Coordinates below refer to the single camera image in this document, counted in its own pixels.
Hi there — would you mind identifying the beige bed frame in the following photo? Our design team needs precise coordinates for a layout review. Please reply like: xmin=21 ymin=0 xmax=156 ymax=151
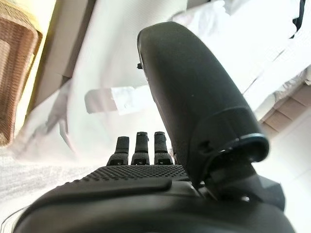
xmin=257 ymin=82 xmax=311 ymax=139

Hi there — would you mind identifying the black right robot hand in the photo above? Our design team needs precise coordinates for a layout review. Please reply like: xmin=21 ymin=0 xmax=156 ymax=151
xmin=14 ymin=21 xmax=296 ymax=233

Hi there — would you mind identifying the black garment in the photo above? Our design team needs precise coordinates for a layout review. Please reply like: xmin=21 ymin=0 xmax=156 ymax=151
xmin=289 ymin=0 xmax=307 ymax=39

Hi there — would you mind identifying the white garment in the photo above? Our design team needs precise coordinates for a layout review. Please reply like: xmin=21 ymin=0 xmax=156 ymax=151
xmin=170 ymin=0 xmax=298 ymax=47

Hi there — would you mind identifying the brown wicker basket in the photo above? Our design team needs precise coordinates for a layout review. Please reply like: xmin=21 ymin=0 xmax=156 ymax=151
xmin=0 ymin=0 xmax=43 ymax=147

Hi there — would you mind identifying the grey knitted blanket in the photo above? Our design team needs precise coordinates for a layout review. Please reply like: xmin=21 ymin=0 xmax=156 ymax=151
xmin=0 ymin=148 xmax=103 ymax=202

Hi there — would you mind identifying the white bed sheet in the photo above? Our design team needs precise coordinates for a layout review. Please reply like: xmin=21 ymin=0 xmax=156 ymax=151
xmin=14 ymin=0 xmax=311 ymax=168

